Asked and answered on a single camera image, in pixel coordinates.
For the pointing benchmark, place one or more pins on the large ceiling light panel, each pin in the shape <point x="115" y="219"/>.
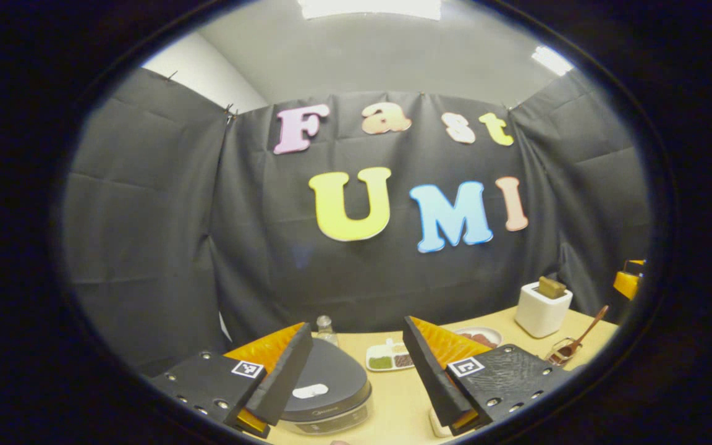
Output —
<point x="368" y="7"/>

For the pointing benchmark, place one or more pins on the white round plate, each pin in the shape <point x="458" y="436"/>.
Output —
<point x="493" y="333"/>

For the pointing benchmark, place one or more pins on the white toaster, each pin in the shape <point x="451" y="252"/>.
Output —
<point x="538" y="315"/>

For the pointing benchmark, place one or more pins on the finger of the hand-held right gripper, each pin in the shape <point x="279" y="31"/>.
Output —
<point x="628" y="284"/>

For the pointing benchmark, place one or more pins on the black backdrop cloth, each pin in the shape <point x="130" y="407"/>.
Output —
<point x="146" y="216"/>

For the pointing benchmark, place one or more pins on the brown toast slice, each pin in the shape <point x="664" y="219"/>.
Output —
<point x="552" y="288"/>

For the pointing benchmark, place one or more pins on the black and silver rice cooker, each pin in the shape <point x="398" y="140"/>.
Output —
<point x="337" y="371"/>

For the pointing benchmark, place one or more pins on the red meat piece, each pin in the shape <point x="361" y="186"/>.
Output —
<point x="489" y="342"/>
<point x="472" y="337"/>

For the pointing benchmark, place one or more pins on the brown wooden spoon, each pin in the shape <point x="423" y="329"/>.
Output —
<point x="591" y="324"/>

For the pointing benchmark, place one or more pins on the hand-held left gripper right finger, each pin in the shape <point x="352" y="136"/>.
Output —
<point x="427" y="377"/>

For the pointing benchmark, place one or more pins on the white divided grain dish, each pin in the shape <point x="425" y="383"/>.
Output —
<point x="387" y="353"/>

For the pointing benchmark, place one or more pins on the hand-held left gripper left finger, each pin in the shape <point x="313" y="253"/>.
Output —
<point x="285" y="377"/>

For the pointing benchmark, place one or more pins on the cream rectangular tray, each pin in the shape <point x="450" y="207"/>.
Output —
<point x="437" y="426"/>

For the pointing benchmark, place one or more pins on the small ceiling light panel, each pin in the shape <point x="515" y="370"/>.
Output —
<point x="550" y="60"/>

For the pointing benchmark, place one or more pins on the small clear glass bottle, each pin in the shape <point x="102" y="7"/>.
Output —
<point x="326" y="330"/>

